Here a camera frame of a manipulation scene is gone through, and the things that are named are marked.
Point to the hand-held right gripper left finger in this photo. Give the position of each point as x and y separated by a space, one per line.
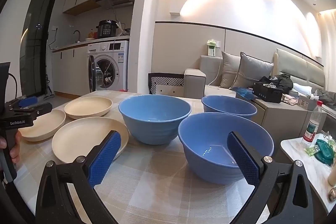
105 158

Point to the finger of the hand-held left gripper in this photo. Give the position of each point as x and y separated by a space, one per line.
27 102
42 109

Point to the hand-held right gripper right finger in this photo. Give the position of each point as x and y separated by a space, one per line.
244 161

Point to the cream plate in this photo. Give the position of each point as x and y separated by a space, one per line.
44 125
88 107
78 137

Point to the blue bowl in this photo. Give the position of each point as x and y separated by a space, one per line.
228 107
210 145
155 119

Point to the person's left hand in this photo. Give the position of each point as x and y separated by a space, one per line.
15 153

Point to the floor mop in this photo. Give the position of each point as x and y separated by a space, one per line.
48 90

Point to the white lower kitchen cabinets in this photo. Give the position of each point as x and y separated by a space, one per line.
69 71

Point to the beige low cabinet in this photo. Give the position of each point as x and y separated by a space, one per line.
278 119

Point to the dark glass door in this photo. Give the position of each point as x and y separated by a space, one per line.
36 43

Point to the beige checked tablecloth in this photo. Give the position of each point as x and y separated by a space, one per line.
157 187

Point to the white side table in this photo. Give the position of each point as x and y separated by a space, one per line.
309 174

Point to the black box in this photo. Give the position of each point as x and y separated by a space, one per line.
267 94

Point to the magazine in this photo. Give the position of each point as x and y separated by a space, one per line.
290 100

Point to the plastic water bottle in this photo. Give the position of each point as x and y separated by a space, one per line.
312 124

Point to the teal lid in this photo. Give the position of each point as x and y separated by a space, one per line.
325 151

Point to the black faucet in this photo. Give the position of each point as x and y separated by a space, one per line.
78 35

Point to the white washing machine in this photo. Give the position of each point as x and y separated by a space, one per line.
115 66

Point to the tissue box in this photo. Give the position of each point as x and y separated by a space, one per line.
307 103

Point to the black clothes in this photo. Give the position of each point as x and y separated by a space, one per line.
283 81

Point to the grey pillow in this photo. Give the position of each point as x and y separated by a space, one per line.
252 69
228 69

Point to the beige sofa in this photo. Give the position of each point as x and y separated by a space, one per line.
194 82

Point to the chair with patterned back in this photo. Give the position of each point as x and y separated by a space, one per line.
166 82

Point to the black pressure cooker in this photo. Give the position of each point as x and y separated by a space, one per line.
107 29

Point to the grey clothes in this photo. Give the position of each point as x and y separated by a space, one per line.
326 96

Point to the beige padded headboard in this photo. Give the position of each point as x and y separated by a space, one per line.
296 66

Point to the white curtain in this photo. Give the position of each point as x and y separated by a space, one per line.
328 50

